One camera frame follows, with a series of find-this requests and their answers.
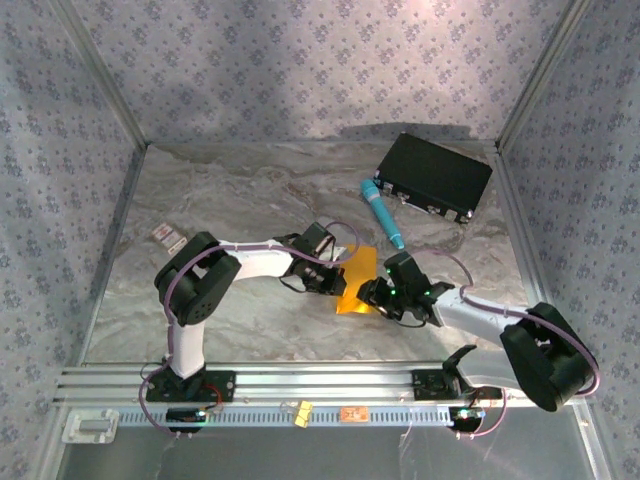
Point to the orange square paper sheet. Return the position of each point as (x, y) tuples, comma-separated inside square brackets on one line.
[(360, 280)]

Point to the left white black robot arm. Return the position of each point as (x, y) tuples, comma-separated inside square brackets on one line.
[(186, 350)]

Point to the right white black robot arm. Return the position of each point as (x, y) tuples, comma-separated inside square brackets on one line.
[(475, 317)]

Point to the teal marker pen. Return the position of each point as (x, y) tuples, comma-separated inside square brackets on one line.
[(380, 210)]

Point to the black hard case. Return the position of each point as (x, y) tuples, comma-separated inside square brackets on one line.
[(430, 170)]

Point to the orange label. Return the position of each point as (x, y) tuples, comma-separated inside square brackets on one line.
[(354, 414)]

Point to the yellow clip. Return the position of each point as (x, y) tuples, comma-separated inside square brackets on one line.
[(302, 414)]

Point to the small red white card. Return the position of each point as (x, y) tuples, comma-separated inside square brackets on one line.
[(162, 231)]

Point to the long aluminium mounting rail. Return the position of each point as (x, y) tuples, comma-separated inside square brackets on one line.
[(325, 385)]

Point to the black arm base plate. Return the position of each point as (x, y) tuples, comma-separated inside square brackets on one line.
[(425, 385), (225, 386)]

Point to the aluminium frame bar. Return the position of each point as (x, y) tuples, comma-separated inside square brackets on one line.
[(102, 75), (530, 250), (112, 255), (542, 72)]

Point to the white metal bracket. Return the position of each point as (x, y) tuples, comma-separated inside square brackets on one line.
[(90, 426)]

